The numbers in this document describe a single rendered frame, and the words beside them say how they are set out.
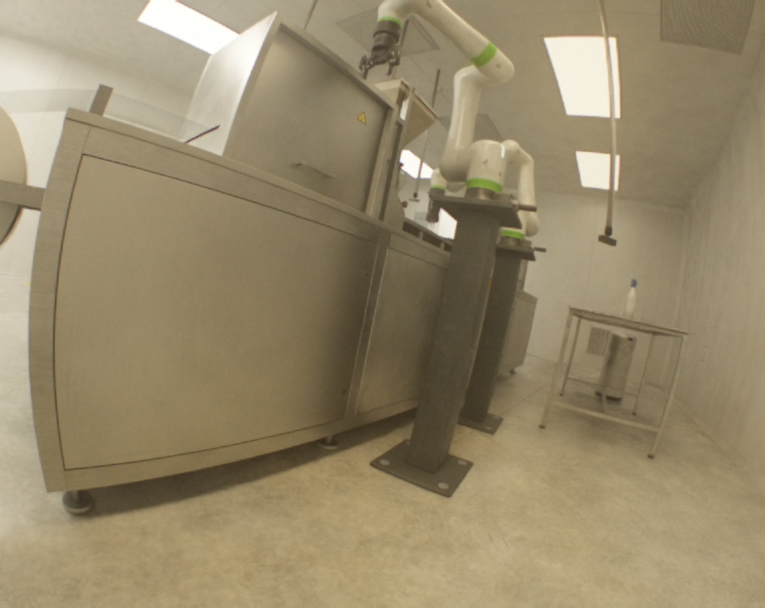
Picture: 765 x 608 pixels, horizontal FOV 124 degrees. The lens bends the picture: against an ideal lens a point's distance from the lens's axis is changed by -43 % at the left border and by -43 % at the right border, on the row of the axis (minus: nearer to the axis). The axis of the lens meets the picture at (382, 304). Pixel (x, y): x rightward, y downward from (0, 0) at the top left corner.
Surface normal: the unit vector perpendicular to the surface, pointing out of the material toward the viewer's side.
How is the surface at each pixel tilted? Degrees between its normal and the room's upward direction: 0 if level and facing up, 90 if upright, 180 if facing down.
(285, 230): 90
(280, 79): 90
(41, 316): 90
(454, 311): 90
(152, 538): 0
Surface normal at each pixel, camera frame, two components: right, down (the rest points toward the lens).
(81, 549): 0.19, -0.98
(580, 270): -0.57, -0.07
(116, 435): 0.80, 0.18
